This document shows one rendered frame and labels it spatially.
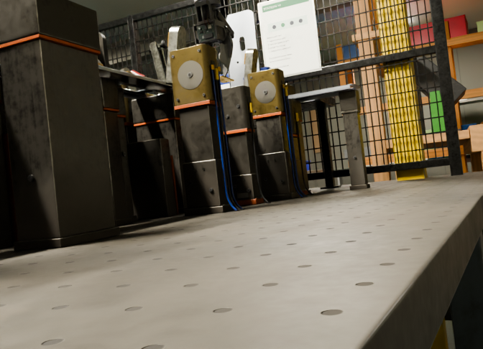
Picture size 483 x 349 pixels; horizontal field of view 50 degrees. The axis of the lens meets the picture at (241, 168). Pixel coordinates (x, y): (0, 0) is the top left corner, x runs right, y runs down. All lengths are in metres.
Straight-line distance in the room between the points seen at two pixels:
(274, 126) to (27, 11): 0.80
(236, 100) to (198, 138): 0.23
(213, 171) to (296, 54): 1.07
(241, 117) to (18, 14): 0.66
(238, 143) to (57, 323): 1.04
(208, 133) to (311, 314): 0.87
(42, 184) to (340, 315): 0.54
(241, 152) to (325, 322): 1.08
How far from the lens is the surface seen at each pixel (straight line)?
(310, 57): 2.03
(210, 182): 1.06
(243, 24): 1.84
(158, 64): 1.64
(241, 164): 1.26
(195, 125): 1.08
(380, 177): 3.37
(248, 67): 1.43
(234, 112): 1.27
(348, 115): 1.54
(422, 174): 1.96
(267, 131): 1.39
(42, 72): 0.71
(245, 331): 0.20
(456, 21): 6.62
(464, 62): 9.38
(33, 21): 0.73
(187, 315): 0.24
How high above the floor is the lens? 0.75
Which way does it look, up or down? 2 degrees up
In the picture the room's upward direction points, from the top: 6 degrees counter-clockwise
